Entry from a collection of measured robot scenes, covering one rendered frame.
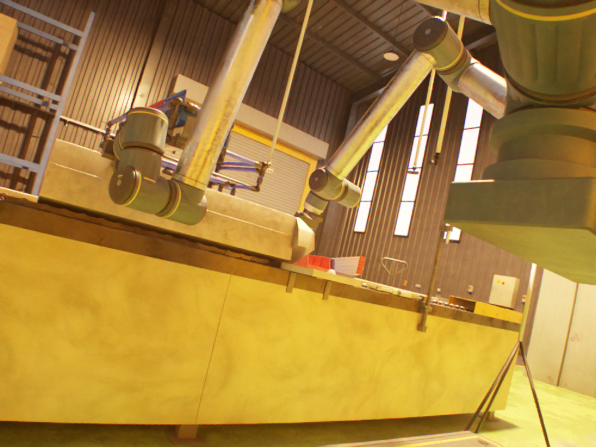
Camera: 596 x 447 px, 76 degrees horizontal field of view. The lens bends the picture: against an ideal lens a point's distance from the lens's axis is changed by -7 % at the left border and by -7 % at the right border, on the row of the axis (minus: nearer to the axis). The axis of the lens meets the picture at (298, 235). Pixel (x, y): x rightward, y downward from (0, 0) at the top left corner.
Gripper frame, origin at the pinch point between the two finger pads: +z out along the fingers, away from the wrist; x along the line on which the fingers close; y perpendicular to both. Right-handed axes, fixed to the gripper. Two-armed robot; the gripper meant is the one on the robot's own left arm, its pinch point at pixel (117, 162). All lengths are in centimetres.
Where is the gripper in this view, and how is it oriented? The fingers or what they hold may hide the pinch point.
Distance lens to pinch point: 150.3
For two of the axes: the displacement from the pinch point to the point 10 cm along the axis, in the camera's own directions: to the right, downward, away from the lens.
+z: -6.0, 1.0, 8.0
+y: 1.3, -9.7, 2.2
